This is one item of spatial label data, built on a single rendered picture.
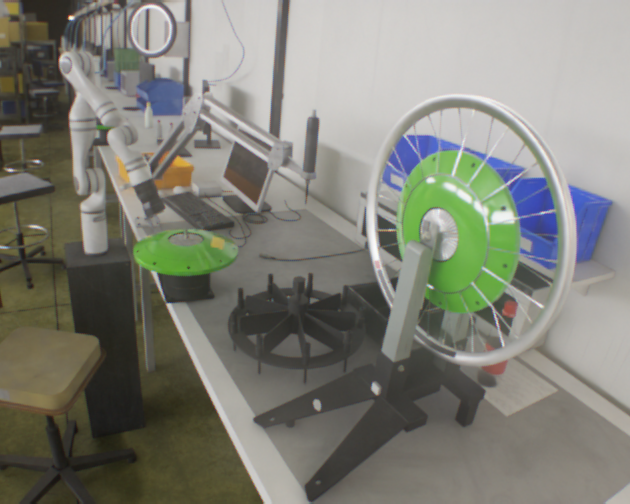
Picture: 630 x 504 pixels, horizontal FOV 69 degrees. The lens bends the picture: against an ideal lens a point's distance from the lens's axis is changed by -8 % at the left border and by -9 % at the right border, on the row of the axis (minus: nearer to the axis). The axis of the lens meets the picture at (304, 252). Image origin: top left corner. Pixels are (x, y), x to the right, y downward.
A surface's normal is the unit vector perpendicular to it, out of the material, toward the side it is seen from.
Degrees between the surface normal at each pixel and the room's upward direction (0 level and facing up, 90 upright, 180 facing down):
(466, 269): 95
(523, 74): 90
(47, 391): 0
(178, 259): 21
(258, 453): 0
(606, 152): 90
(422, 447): 0
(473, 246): 88
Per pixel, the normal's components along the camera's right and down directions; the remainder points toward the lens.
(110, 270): 0.44, 0.40
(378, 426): -0.18, -0.82
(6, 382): 0.08, -0.91
